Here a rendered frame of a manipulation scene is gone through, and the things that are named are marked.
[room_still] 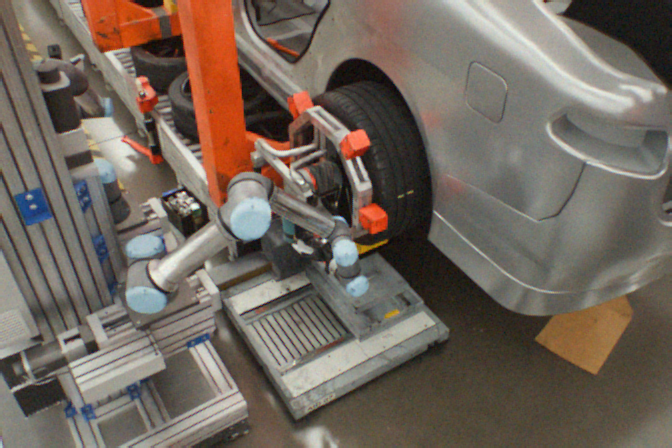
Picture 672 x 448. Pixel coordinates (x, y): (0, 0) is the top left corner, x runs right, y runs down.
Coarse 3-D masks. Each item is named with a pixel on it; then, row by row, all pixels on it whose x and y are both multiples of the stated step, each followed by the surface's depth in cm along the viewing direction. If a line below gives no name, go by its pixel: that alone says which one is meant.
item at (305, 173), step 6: (306, 168) 254; (336, 168) 257; (300, 174) 252; (306, 174) 251; (312, 174) 252; (336, 174) 256; (306, 180) 250; (312, 180) 251; (336, 180) 256; (288, 186) 254; (312, 186) 251; (288, 192) 257; (294, 192) 251; (318, 198) 257
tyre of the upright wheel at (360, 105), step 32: (320, 96) 254; (352, 96) 245; (384, 96) 247; (352, 128) 240; (384, 128) 238; (416, 128) 242; (384, 160) 235; (416, 160) 241; (384, 192) 238; (416, 192) 245; (416, 224) 263
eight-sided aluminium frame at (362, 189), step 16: (304, 112) 251; (320, 112) 249; (304, 128) 268; (320, 128) 244; (336, 128) 242; (304, 144) 275; (336, 144) 237; (352, 160) 240; (352, 176) 236; (368, 192) 238; (320, 208) 282
